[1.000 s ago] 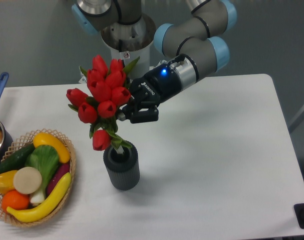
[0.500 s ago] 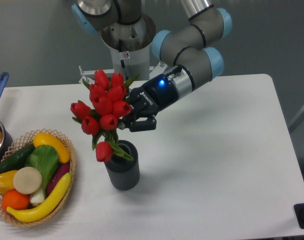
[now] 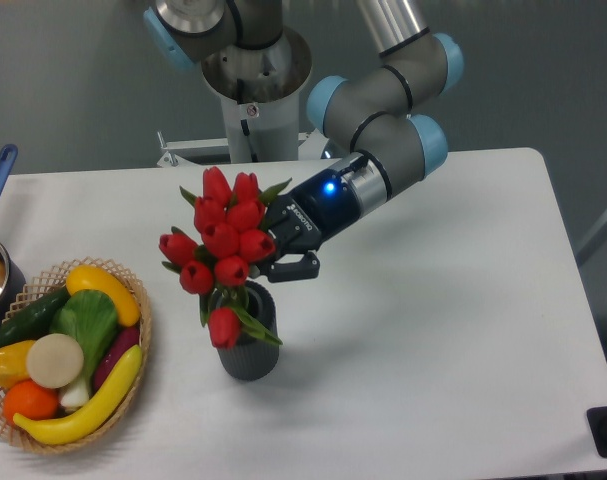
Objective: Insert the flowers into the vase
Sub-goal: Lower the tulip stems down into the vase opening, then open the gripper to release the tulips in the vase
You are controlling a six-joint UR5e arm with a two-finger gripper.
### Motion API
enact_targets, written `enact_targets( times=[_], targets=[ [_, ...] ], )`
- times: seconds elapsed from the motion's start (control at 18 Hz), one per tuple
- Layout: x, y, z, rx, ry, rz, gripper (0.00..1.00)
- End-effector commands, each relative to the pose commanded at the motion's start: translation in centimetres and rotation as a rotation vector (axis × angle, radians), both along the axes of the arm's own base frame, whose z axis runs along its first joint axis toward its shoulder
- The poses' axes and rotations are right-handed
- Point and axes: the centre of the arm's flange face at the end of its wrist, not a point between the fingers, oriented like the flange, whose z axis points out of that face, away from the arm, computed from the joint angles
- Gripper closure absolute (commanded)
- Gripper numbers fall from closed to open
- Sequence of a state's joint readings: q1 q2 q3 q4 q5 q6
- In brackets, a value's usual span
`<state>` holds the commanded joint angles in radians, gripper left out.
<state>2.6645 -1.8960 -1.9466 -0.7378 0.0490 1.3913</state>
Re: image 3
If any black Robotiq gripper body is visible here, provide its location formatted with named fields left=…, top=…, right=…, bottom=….
left=266, top=169, right=362, bottom=258

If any red tulip bouquet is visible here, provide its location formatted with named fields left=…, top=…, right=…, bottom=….
left=159, top=166, right=289, bottom=349

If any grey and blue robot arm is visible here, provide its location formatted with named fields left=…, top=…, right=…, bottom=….
left=143, top=1, right=464, bottom=282

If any dark grey ribbed vase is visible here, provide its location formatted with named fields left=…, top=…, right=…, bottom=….
left=217, top=281, right=279, bottom=381

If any purple sweet potato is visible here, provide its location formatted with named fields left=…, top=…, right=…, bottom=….
left=92, top=326, right=139, bottom=392

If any green bok choy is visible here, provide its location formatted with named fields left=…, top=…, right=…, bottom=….
left=49, top=290, right=118, bottom=413

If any yellow squash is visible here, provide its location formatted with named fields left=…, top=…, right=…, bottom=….
left=65, top=265, right=140, bottom=327

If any woven wicker basket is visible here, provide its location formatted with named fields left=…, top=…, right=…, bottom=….
left=0, top=257, right=152, bottom=455

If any yellow banana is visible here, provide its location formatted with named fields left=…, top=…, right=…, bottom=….
left=13, top=345, right=143, bottom=445

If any beige round disc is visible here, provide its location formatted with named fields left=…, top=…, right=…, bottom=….
left=26, top=333, right=84, bottom=389

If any green cucumber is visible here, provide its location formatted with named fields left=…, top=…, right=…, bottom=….
left=0, top=288, right=70, bottom=348

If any orange fruit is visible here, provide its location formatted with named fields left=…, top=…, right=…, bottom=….
left=3, top=380, right=59, bottom=424

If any yellow bell pepper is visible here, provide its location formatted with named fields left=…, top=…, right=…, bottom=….
left=0, top=340, right=36, bottom=389

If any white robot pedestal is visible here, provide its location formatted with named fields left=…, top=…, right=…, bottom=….
left=157, top=27, right=328, bottom=167

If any white frame at right edge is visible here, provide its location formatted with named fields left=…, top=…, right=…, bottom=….
left=575, top=208, right=607, bottom=268

